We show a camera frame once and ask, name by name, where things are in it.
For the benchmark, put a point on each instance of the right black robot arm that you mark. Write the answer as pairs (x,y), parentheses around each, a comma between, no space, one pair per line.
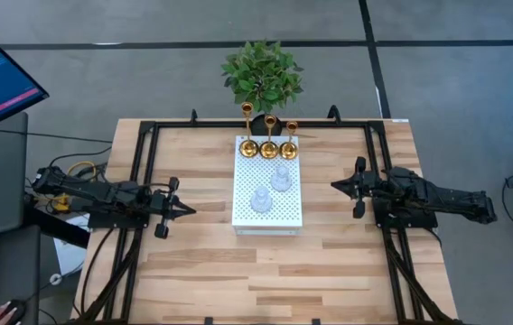
(441,198)

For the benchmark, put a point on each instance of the white perforated metal shelf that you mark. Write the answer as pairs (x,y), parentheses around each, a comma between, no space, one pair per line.
(247,180)

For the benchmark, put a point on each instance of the white label sticker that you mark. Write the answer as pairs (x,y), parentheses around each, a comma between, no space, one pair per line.
(400,120)

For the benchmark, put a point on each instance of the medium gold candlestick holder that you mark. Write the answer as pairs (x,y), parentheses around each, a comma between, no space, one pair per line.
(269,149)

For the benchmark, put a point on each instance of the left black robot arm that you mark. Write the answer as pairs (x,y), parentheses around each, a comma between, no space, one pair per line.
(98,192)

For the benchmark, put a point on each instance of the black aluminium table frame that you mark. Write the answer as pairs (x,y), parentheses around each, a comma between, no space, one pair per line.
(148,131)

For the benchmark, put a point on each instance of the black computer mouse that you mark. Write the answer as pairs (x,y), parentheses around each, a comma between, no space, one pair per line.
(17,309)

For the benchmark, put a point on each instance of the small white round disc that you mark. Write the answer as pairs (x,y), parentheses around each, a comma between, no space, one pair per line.
(56,279)

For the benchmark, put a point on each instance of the tall gold candlestick holder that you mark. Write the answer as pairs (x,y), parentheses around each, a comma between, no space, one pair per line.
(249,148)

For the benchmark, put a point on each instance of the black plant pot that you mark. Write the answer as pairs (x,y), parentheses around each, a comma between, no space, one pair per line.
(260,126)

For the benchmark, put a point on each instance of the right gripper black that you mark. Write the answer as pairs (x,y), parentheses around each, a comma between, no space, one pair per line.
(369,187)

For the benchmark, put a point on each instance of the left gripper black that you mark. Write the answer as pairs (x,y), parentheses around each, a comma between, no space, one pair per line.
(166,207)

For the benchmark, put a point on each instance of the green leafy plant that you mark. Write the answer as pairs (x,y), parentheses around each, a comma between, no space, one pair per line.
(263,74)

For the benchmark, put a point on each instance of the clear glass candle holder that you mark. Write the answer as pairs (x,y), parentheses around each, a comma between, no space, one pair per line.
(261,201)
(280,179)

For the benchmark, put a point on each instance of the white paper sheet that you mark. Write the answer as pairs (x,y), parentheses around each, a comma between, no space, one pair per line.
(69,253)

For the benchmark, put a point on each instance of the short gold candlestick holder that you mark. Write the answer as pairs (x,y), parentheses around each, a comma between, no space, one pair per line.
(289,150)

